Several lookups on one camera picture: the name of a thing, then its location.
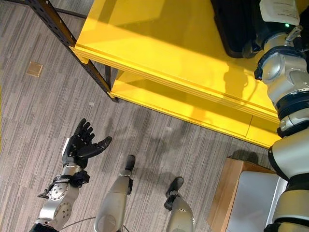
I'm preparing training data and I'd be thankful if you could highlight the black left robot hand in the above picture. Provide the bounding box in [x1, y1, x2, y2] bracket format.
[61, 117, 113, 169]

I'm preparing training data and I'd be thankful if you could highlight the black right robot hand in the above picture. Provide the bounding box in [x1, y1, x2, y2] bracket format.
[252, 0, 301, 47]

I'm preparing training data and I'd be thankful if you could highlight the black sole-shaped part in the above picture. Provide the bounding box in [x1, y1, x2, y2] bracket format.
[210, 0, 259, 58]

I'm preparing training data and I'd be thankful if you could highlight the yellow metal shelf board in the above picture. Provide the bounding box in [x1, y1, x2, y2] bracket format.
[73, 0, 281, 124]
[107, 71, 283, 149]

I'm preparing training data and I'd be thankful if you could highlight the black shelf crossbar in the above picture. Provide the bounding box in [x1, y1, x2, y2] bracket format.
[53, 6, 88, 19]

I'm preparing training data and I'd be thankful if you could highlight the white plastic box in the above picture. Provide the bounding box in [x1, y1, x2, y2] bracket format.
[226, 170, 289, 232]

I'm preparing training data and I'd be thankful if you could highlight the dark left robot foot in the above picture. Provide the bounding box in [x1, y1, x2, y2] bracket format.
[125, 154, 137, 171]

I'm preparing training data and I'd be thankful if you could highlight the dark robot foot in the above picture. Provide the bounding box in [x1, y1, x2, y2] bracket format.
[166, 176, 184, 197]
[125, 154, 137, 171]

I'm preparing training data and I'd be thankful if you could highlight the silver left robot leg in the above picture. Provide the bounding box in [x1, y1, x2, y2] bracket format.
[93, 168, 135, 232]

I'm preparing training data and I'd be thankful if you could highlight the silver robot leg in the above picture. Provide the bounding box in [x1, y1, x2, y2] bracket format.
[164, 190, 195, 232]
[93, 168, 135, 232]

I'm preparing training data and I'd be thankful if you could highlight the brass floor socket plate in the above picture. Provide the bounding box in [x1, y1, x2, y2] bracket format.
[26, 61, 44, 77]

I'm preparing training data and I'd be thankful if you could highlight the dark right robot foot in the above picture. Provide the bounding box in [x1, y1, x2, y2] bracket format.
[166, 176, 184, 197]

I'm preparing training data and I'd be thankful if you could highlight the silver right robot leg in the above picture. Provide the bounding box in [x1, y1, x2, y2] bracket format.
[164, 190, 195, 232]

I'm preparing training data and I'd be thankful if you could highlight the wooden table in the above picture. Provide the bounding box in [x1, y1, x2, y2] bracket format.
[207, 157, 278, 232]

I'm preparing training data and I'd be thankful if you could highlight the thin black cable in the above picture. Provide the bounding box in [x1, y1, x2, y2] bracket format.
[57, 216, 97, 229]

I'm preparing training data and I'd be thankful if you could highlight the black plain shelf post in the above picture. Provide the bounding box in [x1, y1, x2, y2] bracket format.
[104, 64, 112, 90]

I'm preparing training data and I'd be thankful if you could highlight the black perforated shelf post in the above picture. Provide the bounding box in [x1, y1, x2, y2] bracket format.
[25, 0, 112, 94]

